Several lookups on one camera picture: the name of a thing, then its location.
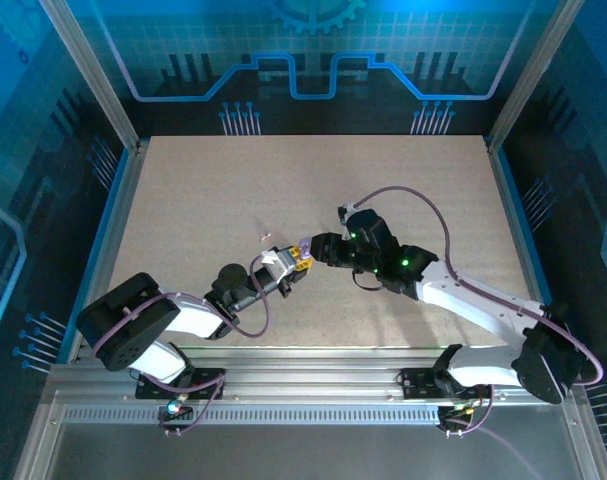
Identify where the grey sheet metal base plate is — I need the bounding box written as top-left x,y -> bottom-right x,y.
47,424 -> 584,480

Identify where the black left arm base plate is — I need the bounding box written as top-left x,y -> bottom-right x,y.
135,368 -> 228,401

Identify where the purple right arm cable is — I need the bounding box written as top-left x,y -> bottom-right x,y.
353,185 -> 606,387

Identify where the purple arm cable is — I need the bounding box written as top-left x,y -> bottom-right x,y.
91,255 -> 272,359
353,185 -> 606,387

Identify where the left controller board with LED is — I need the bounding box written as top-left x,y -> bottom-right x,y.
157,399 -> 194,426

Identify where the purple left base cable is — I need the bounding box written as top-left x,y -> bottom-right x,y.
130,368 -> 228,437

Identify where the aluminium table side rail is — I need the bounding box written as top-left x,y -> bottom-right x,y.
485,135 -> 574,364
65,139 -> 149,362

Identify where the right controller board with wires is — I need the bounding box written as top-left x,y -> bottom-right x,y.
438,399 -> 484,429

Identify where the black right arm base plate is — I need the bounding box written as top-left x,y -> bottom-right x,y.
400,368 -> 494,401

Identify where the aluminium frame post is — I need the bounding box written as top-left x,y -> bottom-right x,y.
37,0 -> 142,151
487,0 -> 584,146

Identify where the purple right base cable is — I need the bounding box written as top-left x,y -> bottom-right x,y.
442,382 -> 547,480

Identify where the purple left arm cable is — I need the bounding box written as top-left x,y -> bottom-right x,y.
91,255 -> 272,359

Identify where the slotted grey cable duct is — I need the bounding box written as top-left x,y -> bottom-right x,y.
62,405 -> 442,426

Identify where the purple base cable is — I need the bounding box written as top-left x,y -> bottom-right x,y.
130,368 -> 228,437
442,382 -> 547,480

